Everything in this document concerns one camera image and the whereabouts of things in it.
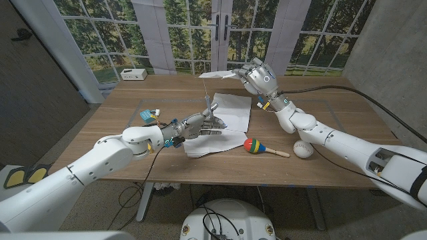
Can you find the white power strip box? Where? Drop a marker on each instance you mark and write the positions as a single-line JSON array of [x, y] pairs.
[[133, 74]]

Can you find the white baseball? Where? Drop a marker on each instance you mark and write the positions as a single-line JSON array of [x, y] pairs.
[[303, 150]]

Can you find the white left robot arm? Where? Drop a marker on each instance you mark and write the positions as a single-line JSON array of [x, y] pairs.
[[100, 160]]

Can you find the white pillar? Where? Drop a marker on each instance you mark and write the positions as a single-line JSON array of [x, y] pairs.
[[60, 43]]

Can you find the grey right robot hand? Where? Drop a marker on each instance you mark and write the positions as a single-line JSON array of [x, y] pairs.
[[263, 80]]

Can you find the grey table leg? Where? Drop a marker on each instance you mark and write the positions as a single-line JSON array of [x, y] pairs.
[[315, 206]]

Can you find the colourful wooden maraca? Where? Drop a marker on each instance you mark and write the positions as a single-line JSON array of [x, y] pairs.
[[253, 145]]

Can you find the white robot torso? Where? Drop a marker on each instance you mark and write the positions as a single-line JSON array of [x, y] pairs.
[[230, 216]]

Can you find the teal toy padlock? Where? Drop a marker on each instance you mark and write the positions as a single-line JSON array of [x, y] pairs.
[[146, 115]]

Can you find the white table leg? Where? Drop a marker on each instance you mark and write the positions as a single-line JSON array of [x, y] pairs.
[[145, 200]]

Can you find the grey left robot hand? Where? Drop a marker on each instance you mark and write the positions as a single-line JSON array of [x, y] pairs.
[[193, 126]]

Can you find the yellow and black pad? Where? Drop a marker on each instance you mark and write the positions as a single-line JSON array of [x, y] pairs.
[[37, 175], [15, 178]]

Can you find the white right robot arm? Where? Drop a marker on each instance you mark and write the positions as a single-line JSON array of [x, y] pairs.
[[343, 143]]

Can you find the printed window backdrop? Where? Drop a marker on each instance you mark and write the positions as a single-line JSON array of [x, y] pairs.
[[187, 33]]

